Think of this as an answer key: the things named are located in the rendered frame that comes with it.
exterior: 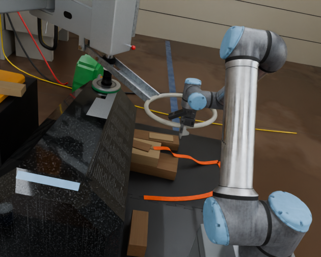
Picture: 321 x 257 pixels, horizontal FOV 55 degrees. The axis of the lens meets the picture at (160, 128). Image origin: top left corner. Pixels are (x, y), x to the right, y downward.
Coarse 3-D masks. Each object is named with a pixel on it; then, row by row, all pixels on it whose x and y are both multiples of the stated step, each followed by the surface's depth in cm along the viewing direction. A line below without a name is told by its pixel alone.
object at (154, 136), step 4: (152, 136) 316; (156, 136) 318; (160, 136) 319; (164, 136) 320; (168, 136) 322; (172, 136) 323; (160, 140) 315; (164, 140) 315; (168, 140) 316; (172, 140) 317
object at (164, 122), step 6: (156, 96) 219; (162, 96) 222; (168, 96) 225; (174, 96) 226; (180, 96) 226; (144, 108) 202; (150, 114) 194; (216, 114) 203; (156, 120) 191; (162, 120) 189; (210, 120) 194; (174, 126) 187; (186, 126) 186; (198, 126) 188
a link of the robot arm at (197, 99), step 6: (186, 90) 168; (192, 90) 163; (198, 90) 162; (186, 96) 166; (192, 96) 159; (198, 96) 158; (204, 96) 159; (210, 96) 161; (192, 102) 160; (198, 102) 160; (204, 102) 160; (192, 108) 162; (198, 108) 161
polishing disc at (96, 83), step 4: (96, 80) 238; (100, 80) 240; (112, 80) 243; (92, 84) 233; (96, 84) 233; (100, 84) 234; (112, 84) 237; (116, 84) 239; (96, 88) 229; (100, 88) 228; (104, 88) 229; (108, 88) 230; (112, 88) 232; (116, 88) 233
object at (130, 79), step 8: (80, 48) 225; (88, 48) 225; (96, 56) 224; (104, 64) 222; (120, 64) 229; (112, 72) 221; (120, 72) 227; (128, 72) 227; (120, 80) 219; (128, 80) 216; (136, 80) 226; (136, 88) 214; (144, 88) 224; (152, 88) 221; (144, 96) 213
